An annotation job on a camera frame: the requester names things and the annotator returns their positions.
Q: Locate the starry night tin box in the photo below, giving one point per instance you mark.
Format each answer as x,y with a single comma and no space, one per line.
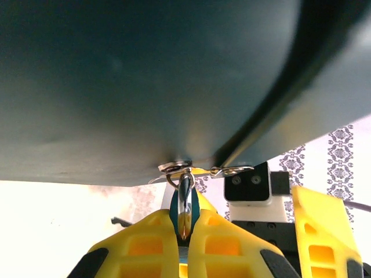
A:
116,87

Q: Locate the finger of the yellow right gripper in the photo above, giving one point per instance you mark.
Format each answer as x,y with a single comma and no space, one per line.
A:
206,202
324,231

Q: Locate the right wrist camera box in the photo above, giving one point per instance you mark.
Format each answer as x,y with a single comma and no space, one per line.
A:
246,188

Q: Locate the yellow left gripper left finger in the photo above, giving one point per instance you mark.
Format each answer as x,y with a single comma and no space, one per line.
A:
139,260

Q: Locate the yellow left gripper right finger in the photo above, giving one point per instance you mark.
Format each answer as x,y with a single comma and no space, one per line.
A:
226,260

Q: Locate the silver box latch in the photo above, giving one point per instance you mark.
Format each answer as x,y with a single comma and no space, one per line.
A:
232,171

